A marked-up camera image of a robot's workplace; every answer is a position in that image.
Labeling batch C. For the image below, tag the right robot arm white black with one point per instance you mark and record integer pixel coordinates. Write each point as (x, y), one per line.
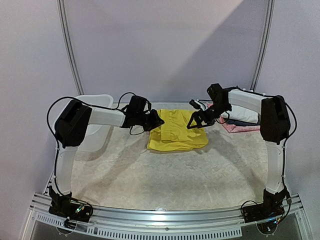
(274, 128)

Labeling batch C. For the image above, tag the white plastic laundry basket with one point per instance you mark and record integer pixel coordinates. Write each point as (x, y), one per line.
(96, 135)

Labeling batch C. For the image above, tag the yellow garment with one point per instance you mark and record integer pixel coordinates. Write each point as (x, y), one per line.
(174, 135)

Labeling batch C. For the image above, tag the right aluminium frame post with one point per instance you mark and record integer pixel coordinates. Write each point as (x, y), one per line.
(263, 43)

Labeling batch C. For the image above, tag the white t-shirt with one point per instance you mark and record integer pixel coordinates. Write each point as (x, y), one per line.
(245, 105)

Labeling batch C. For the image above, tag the folded pink garment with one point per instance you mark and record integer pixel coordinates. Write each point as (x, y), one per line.
(237, 128)

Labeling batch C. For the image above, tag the front aluminium rail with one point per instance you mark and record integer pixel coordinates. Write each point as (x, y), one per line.
(125, 224)

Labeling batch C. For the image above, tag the folded navy blue garment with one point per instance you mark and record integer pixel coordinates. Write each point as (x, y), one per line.
(241, 123)

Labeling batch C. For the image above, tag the left aluminium frame post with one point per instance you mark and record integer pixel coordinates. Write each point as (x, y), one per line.
(68, 46)

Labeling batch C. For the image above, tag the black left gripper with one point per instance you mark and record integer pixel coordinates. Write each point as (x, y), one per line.
(156, 121)

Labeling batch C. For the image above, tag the aluminium frame post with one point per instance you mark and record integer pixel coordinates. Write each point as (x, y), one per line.
(68, 46)
(263, 43)

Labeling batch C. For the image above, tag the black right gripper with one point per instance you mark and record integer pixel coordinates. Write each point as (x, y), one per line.
(205, 116)

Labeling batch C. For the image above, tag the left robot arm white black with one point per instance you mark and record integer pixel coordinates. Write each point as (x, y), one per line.
(70, 128)

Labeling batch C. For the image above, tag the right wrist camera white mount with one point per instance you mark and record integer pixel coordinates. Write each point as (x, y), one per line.
(197, 104)

